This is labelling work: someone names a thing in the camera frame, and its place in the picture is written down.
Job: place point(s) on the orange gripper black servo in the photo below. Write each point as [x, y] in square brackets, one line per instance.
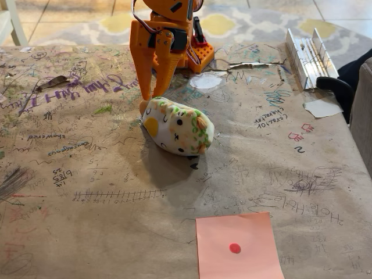
[139, 38]

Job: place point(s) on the white patterned plush toy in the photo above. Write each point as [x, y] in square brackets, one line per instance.
[177, 128]

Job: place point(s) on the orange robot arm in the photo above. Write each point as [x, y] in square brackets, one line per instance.
[162, 7]

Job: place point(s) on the orange robot arm base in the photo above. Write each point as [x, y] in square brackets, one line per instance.
[202, 53]

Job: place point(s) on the small red round object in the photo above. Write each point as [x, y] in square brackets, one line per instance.
[234, 248]

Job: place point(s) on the dried brown leaf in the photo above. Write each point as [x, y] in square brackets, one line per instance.
[53, 82]

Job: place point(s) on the grey yellow patterned rug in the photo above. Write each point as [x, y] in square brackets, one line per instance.
[247, 26]

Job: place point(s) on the white furniture leg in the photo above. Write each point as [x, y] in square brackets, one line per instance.
[13, 23]

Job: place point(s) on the scribbled brown paper table cover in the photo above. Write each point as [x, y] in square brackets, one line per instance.
[87, 203]

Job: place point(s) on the pink sticky note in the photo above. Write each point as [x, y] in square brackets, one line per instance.
[232, 232]

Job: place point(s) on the black chair armrest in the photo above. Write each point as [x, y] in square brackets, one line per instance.
[337, 90]

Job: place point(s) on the dark cloth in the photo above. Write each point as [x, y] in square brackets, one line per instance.
[356, 68]

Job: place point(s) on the grey upholstered chair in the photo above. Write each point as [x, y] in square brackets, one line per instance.
[363, 116]

